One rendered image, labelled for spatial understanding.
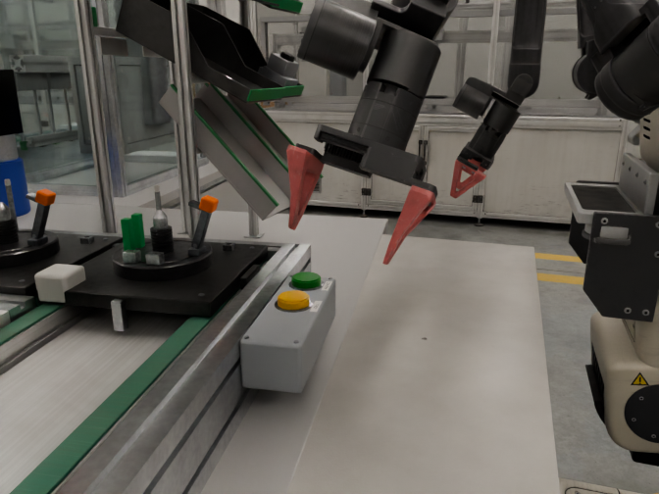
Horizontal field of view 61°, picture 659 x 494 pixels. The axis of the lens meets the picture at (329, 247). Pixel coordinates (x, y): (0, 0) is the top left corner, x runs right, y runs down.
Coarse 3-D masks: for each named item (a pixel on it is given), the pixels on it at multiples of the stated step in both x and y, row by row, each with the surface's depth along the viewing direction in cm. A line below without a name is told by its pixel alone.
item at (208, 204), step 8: (192, 200) 78; (208, 200) 76; (216, 200) 77; (200, 208) 77; (208, 208) 77; (216, 208) 78; (200, 216) 78; (208, 216) 77; (200, 224) 78; (208, 224) 79; (200, 232) 78; (200, 240) 79
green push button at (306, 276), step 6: (294, 276) 76; (300, 276) 76; (306, 276) 76; (312, 276) 76; (318, 276) 76; (294, 282) 75; (300, 282) 75; (306, 282) 75; (312, 282) 75; (318, 282) 75; (306, 288) 75
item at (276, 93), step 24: (144, 0) 94; (168, 0) 105; (120, 24) 97; (144, 24) 95; (168, 24) 94; (192, 24) 106; (216, 24) 104; (168, 48) 95; (192, 48) 94; (216, 48) 106; (192, 72) 95; (216, 72) 93; (240, 72) 105; (240, 96) 93; (264, 96) 97
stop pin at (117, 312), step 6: (114, 300) 70; (120, 300) 70; (114, 306) 70; (120, 306) 69; (114, 312) 70; (120, 312) 70; (126, 312) 71; (114, 318) 70; (120, 318) 70; (126, 318) 71; (114, 324) 70; (120, 324) 70; (126, 324) 71; (120, 330) 71
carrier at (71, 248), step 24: (0, 216) 83; (0, 240) 84; (24, 240) 86; (48, 240) 86; (72, 240) 93; (96, 240) 93; (120, 240) 94; (0, 264) 80; (24, 264) 81; (48, 264) 82; (72, 264) 82; (0, 288) 74; (24, 288) 73
